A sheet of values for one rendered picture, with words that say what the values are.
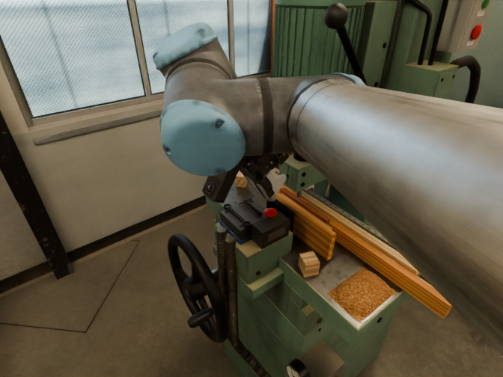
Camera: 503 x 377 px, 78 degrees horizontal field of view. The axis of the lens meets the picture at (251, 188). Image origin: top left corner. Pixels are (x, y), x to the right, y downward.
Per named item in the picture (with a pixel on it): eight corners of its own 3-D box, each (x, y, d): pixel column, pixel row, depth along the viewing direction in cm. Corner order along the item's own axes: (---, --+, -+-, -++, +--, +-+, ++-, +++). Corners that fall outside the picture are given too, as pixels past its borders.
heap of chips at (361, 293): (325, 293, 66) (328, 284, 64) (363, 267, 72) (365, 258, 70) (359, 323, 60) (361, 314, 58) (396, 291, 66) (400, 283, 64)
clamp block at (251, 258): (215, 249, 81) (212, 223, 76) (257, 229, 87) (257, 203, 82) (248, 286, 71) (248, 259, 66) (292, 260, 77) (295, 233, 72)
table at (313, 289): (179, 214, 98) (176, 199, 94) (256, 183, 113) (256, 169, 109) (320, 379, 57) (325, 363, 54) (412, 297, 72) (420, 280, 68)
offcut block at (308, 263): (311, 262, 73) (313, 250, 71) (318, 274, 70) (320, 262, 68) (297, 265, 72) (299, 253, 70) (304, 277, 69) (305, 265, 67)
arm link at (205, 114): (269, 111, 30) (251, 54, 38) (147, 119, 29) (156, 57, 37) (263, 178, 37) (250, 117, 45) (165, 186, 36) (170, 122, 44)
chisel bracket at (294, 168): (278, 185, 85) (279, 158, 80) (314, 170, 92) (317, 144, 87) (296, 198, 80) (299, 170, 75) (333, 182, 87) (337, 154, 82)
